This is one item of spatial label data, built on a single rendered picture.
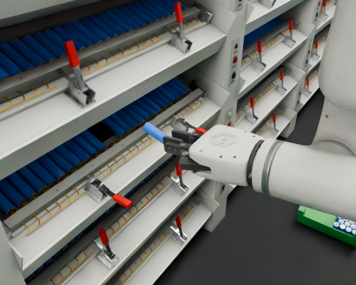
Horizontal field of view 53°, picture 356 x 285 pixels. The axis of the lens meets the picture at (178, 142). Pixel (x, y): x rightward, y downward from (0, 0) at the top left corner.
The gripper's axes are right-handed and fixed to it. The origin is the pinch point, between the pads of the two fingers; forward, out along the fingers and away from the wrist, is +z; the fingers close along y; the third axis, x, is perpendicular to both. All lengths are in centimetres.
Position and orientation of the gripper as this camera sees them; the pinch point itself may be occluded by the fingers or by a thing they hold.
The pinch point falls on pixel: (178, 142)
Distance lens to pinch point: 63.2
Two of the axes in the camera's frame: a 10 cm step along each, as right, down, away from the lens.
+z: -8.1, -2.1, 5.4
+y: -5.7, 4.6, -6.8
